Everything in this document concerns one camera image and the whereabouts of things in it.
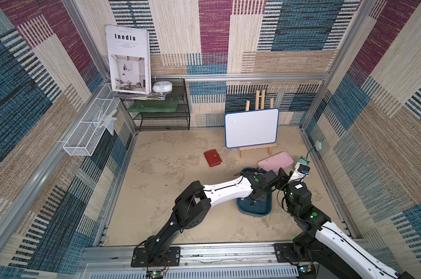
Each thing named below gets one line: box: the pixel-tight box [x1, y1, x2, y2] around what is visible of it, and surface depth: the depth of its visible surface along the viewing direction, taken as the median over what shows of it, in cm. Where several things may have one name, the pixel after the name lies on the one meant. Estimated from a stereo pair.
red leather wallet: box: [203, 148, 223, 168], surface depth 107 cm
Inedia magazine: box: [105, 24, 152, 95], surface depth 79 cm
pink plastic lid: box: [257, 151, 295, 173], surface depth 104 cm
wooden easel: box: [238, 89, 278, 159], surface depth 93 cm
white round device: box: [152, 80, 173, 93], surface depth 89 cm
